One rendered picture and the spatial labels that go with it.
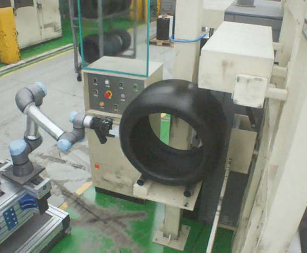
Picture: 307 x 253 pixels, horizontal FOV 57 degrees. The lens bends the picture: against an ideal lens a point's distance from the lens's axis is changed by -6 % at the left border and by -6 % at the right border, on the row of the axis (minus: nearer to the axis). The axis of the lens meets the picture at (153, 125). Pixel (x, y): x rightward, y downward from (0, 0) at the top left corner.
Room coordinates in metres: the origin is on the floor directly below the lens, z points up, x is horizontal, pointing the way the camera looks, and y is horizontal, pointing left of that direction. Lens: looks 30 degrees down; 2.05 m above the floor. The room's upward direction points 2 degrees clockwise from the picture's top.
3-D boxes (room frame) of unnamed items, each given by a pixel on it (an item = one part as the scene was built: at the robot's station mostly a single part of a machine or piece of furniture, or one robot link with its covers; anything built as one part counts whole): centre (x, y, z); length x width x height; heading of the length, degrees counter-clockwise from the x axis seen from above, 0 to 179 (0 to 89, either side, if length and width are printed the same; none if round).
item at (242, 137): (1.55, -0.55, 1.05); 0.20 x 0.15 x 0.30; 162
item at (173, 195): (1.46, -0.12, 0.80); 0.37 x 0.36 x 0.02; 72
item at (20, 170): (1.62, 0.93, 0.77); 0.15 x 0.15 x 0.10
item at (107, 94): (2.31, 0.26, 0.63); 0.56 x 0.41 x 1.27; 72
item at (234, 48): (1.24, -0.36, 1.71); 0.61 x 0.25 x 0.15; 162
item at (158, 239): (1.71, -0.18, 0.02); 0.27 x 0.27 x 0.04; 72
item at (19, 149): (1.63, 0.93, 0.88); 0.13 x 0.12 x 0.14; 159
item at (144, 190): (1.50, 0.01, 0.83); 0.36 x 0.09 x 0.06; 162
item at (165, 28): (8.35, -0.28, 0.38); 1.20 x 0.80 x 0.76; 161
